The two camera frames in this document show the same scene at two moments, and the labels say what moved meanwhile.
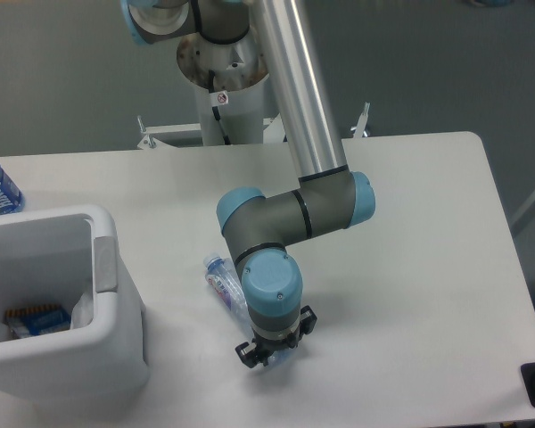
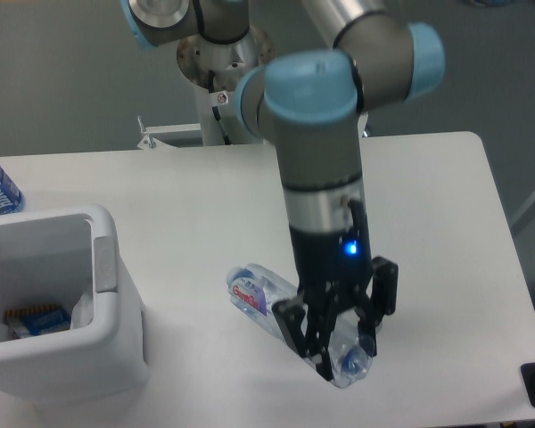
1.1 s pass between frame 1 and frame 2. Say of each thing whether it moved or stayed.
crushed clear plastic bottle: moved
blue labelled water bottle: stayed
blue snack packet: stayed
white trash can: stayed
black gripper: moved
